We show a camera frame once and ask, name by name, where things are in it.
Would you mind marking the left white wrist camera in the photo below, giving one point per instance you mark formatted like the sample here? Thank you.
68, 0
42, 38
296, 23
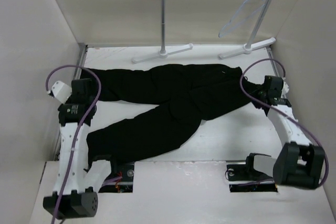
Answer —
60, 91

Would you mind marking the light blue wire hanger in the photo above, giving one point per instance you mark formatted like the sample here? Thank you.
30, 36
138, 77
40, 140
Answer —
231, 25

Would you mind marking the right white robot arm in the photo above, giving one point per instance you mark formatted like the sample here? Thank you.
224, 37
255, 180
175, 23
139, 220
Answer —
300, 162

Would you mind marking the white clothes rack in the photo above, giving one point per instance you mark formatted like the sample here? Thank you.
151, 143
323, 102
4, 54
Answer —
246, 48

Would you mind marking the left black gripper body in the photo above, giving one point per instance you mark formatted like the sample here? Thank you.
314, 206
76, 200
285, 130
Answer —
93, 100

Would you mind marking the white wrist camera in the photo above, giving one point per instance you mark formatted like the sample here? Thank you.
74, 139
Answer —
60, 91
285, 89

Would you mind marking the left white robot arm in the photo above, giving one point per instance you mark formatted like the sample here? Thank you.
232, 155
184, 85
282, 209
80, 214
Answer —
75, 193

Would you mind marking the black trousers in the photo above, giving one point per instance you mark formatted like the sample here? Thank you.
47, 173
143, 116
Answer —
183, 96

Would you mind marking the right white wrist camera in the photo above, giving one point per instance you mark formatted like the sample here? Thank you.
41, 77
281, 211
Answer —
285, 89

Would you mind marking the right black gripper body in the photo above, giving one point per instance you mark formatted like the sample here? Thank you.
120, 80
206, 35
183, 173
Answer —
260, 93

